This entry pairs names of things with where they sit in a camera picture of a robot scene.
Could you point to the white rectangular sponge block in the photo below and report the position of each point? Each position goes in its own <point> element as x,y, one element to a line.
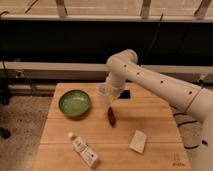
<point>138,141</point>

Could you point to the green ceramic bowl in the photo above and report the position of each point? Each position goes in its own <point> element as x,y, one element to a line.
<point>74,103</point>

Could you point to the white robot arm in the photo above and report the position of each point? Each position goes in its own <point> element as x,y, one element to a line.
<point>191,99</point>

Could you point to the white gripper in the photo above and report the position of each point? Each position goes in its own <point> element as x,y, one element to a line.
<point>114,86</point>

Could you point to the white tube with label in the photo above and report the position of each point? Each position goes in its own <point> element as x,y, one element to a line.
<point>88,155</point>

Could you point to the black rectangular block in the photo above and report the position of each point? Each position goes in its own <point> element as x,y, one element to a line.
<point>125,95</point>

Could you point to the grey wall rail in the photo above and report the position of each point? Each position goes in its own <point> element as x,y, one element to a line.
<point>85,71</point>

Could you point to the dark red small object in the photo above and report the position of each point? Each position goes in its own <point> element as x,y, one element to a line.
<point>111,117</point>

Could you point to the black object at left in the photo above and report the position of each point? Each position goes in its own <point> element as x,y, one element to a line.
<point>4,100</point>

